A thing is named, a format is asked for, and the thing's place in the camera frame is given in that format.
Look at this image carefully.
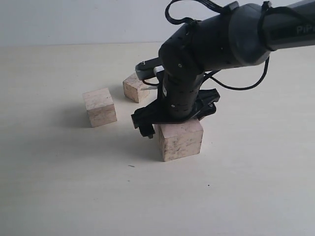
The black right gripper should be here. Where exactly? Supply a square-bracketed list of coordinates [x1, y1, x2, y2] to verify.
[131, 88, 220, 139]

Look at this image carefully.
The second largest wooden cube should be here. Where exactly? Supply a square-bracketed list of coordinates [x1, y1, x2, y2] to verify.
[83, 88, 117, 127]

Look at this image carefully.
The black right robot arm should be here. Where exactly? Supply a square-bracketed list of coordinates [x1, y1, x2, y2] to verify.
[131, 0, 315, 138]

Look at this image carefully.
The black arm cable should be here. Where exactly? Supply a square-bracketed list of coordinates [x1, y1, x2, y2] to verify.
[164, 0, 271, 90]

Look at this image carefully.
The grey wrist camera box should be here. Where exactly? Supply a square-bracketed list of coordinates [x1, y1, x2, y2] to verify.
[135, 58, 164, 81]

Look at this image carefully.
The third largest wooden cube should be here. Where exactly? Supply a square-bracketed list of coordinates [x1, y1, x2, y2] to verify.
[123, 72, 150, 103]

